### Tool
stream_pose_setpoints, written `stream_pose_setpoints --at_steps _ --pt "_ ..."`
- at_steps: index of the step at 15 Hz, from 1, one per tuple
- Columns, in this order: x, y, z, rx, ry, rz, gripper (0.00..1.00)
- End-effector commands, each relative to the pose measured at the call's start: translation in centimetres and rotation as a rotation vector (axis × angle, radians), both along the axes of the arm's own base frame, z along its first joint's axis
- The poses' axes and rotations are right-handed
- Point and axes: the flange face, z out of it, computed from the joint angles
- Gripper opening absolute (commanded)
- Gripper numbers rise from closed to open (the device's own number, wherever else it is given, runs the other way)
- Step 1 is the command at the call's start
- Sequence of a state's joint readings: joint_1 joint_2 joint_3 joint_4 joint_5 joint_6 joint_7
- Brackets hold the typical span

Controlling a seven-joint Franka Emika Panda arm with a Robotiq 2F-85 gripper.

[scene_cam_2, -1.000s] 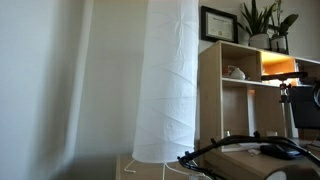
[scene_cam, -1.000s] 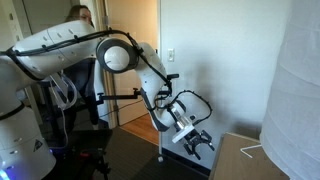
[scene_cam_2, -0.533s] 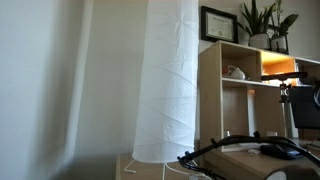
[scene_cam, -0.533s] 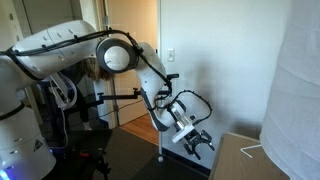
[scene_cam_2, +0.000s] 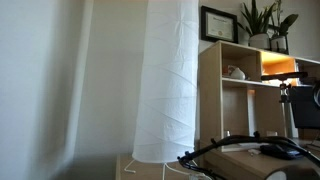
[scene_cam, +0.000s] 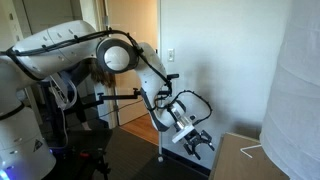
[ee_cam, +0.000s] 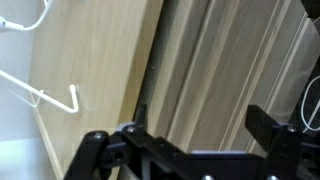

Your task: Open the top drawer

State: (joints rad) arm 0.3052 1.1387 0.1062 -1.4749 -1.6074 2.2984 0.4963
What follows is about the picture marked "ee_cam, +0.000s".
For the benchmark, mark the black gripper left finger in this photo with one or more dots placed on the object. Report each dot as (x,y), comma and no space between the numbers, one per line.
(100,153)

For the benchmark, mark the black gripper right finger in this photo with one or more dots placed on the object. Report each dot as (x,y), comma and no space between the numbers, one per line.
(283,150)

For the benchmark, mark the light wood drawer front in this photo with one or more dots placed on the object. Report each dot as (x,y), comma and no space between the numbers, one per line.
(220,66)
(276,66)

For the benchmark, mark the light wood drawer cabinet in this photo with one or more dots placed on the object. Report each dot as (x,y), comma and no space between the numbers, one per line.
(100,50)

